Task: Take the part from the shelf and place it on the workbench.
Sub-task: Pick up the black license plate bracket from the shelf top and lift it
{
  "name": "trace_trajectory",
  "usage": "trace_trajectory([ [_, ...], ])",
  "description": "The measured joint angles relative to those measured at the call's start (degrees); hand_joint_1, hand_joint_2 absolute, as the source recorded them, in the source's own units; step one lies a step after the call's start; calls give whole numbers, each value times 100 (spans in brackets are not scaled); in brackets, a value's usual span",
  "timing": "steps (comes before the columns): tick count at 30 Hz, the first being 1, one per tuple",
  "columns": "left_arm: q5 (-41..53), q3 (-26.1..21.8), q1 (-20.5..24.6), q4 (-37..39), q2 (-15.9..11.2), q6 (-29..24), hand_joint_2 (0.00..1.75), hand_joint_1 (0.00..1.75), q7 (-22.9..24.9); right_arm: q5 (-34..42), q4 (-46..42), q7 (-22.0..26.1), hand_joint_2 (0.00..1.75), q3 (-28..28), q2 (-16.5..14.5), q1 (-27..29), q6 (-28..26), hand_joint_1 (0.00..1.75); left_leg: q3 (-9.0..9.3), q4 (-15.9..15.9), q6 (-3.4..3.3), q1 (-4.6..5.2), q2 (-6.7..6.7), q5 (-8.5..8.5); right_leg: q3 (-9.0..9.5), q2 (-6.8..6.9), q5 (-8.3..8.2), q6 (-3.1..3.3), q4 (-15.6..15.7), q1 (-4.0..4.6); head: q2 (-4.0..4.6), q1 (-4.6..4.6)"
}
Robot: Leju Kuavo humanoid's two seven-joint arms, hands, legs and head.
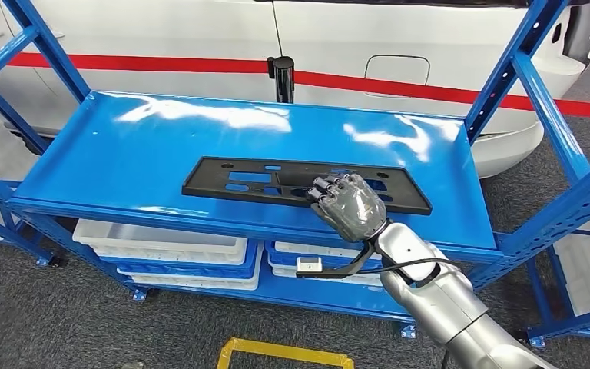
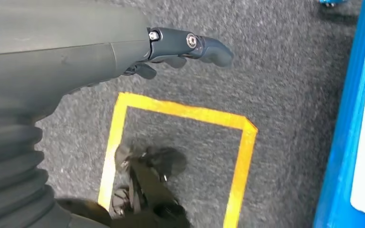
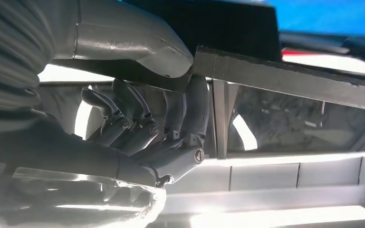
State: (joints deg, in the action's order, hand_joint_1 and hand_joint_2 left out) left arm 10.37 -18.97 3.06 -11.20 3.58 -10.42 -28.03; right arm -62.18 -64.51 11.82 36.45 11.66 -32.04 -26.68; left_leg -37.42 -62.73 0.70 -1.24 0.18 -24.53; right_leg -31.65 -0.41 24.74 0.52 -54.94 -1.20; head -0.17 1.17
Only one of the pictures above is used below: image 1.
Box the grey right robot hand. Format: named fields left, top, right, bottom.
left=307, top=173, right=389, bottom=244

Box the black plastic panel part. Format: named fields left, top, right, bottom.
left=181, top=156, right=433, bottom=217

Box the red barrier belt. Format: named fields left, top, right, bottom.
left=293, top=70, right=590, bottom=121
left=0, top=49, right=270, bottom=75

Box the yellow floor tape square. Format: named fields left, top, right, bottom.
left=217, top=337, right=356, bottom=369

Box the white car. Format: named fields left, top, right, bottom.
left=0, top=0, right=590, bottom=179

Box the black camera bracket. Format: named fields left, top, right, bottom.
left=296, top=241, right=377, bottom=280

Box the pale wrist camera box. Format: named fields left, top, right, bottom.
left=296, top=257, right=323, bottom=274

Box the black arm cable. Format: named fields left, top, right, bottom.
left=361, top=258, right=462, bottom=286

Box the black stanchion post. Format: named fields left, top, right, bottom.
left=267, top=55, right=296, bottom=105

